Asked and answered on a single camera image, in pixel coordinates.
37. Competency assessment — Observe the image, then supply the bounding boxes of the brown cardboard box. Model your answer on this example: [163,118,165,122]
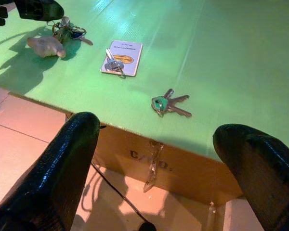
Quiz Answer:
[65,112,265,231]

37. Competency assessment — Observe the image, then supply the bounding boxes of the thin black floor cable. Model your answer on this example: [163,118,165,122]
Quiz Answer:
[85,160,156,231]

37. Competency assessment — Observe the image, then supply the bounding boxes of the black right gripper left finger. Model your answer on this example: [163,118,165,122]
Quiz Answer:
[0,111,101,231]

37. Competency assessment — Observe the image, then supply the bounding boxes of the keys with green cap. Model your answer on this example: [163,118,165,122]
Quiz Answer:
[151,88,193,118]

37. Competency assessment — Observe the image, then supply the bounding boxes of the green table cover sheet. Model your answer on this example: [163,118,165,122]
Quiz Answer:
[0,0,289,167]

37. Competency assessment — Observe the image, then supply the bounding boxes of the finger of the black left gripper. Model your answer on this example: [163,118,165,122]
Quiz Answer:
[14,0,65,21]

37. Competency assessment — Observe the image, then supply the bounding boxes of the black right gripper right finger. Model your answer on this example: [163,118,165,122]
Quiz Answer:
[212,124,289,231]

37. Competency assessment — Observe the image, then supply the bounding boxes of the silver key with white card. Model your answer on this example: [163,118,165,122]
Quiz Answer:
[100,40,144,79]

